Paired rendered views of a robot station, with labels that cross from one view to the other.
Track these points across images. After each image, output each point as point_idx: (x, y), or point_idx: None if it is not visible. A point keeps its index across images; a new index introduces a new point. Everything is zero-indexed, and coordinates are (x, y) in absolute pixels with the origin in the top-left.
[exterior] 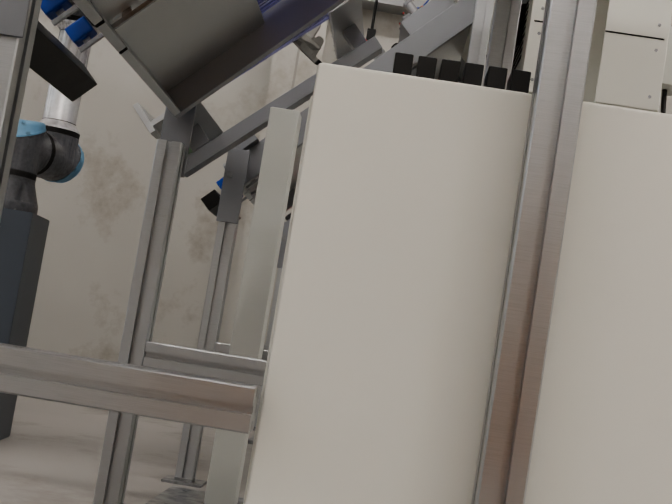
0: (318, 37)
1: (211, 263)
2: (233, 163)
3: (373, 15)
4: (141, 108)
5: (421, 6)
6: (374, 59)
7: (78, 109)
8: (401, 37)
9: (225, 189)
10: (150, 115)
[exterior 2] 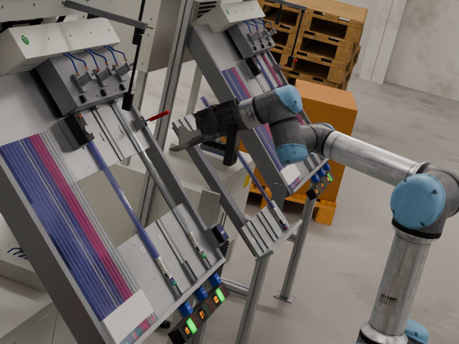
0: (184, 127)
1: (207, 322)
2: (221, 250)
3: (133, 78)
4: (297, 220)
5: (117, 63)
6: (144, 126)
7: (373, 305)
8: (118, 95)
9: (219, 269)
10: (291, 227)
